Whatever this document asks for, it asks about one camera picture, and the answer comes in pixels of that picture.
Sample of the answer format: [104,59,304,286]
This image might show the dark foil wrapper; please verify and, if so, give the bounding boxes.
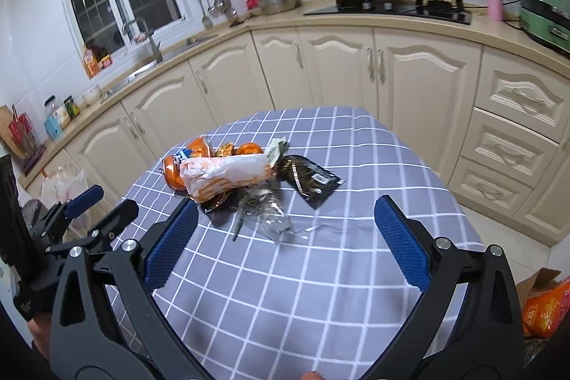
[199,192,243,216]

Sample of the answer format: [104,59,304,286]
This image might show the white and orange food wrapper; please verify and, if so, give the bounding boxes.
[180,153,272,203]

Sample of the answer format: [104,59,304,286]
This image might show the steel sink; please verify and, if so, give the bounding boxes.
[100,33,220,104]

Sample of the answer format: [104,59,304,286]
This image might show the crumpled green white wrapper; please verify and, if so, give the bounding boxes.
[266,138,289,168]

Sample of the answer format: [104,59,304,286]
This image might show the cream kitchen base cabinet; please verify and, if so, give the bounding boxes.
[20,21,570,247]

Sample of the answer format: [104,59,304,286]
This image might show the black appliance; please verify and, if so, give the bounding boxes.
[0,155,35,274]

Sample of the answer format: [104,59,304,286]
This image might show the metal faucet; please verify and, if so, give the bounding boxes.
[122,17,164,64]

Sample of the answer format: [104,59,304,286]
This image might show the red utensil rack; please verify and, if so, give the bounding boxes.
[8,104,46,173]

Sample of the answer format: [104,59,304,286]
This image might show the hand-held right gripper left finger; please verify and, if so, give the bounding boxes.
[49,198,210,380]

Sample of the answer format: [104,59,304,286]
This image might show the green electric cooker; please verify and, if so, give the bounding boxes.
[518,0,570,59]

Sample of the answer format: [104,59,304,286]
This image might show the cardboard box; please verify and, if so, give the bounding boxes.
[515,267,564,318]

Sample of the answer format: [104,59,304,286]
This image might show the hanging metal spatula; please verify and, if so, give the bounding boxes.
[196,0,214,30]

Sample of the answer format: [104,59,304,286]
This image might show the clear plastic jar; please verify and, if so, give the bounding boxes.
[43,95,72,141]

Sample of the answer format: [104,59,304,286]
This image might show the orange snack bag blue print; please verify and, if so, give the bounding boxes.
[162,137,214,191]

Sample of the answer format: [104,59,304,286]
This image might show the large cream drawer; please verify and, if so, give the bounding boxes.
[478,50,570,143]

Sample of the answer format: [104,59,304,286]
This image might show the white plastic bag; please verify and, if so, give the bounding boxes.
[41,163,96,235]

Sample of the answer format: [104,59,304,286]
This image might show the grey checkered tablecloth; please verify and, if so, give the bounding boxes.
[104,106,486,380]

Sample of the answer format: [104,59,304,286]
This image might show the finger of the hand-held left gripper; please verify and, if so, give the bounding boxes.
[43,198,140,256]
[29,185,105,247]

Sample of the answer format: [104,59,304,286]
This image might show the black snack packet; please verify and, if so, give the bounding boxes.
[280,155,346,210]

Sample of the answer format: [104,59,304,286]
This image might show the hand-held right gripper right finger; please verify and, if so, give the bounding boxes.
[373,195,525,380]

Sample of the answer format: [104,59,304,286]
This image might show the small cream drawer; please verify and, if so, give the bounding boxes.
[447,157,535,221]

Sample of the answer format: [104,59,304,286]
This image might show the medium cream drawer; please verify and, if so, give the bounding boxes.
[461,108,560,188]

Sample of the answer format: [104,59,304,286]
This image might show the clear plastic wrapper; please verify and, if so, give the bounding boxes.
[230,188,315,245]

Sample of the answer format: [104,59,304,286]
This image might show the large orange bag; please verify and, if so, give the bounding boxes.
[522,277,570,337]

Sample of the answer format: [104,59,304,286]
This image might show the orange snack box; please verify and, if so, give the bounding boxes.
[82,44,102,78]

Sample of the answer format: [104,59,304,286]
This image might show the black gas stove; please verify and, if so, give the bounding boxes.
[304,0,473,26]

